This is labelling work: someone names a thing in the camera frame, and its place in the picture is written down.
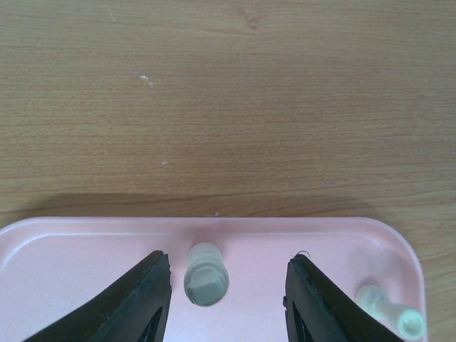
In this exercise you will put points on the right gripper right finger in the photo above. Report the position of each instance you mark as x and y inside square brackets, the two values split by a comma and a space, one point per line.
[318, 310]

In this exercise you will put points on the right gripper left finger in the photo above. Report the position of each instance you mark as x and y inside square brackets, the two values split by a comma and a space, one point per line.
[133, 308]

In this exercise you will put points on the light wooden chess piece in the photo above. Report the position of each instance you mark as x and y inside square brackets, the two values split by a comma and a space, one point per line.
[206, 280]

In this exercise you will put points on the pink plastic tray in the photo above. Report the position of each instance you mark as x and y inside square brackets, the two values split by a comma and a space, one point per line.
[51, 266]

